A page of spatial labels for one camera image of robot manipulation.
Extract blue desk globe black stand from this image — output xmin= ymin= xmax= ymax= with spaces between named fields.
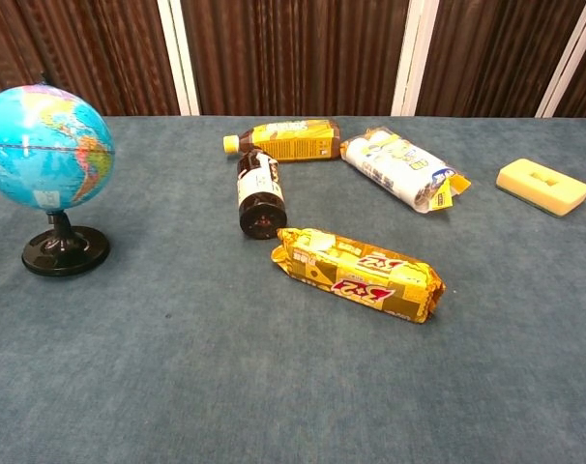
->
xmin=0 ymin=71 xmax=117 ymax=278

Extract dark bottle white label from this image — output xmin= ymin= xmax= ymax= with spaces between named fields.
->
xmin=235 ymin=149 xmax=289 ymax=241

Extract golden biscuit pack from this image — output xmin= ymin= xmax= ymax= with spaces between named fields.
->
xmin=270 ymin=226 xmax=447 ymax=325

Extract yellow capped tea bottle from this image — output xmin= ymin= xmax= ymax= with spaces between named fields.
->
xmin=222 ymin=118 xmax=342 ymax=163

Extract white snack package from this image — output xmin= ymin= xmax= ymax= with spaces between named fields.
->
xmin=339 ymin=126 xmax=473 ymax=215

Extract blue table cloth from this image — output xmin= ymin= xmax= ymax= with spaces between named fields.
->
xmin=0 ymin=114 xmax=586 ymax=464

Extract brown pleated curtain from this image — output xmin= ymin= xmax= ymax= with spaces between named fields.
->
xmin=0 ymin=0 xmax=586 ymax=119

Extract yellow green sponge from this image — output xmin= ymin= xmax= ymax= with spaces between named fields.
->
xmin=495 ymin=158 xmax=586 ymax=218

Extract white frame post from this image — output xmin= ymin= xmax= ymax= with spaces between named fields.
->
xmin=157 ymin=0 xmax=202 ymax=117
xmin=535 ymin=0 xmax=586 ymax=119
xmin=391 ymin=0 xmax=441 ymax=117

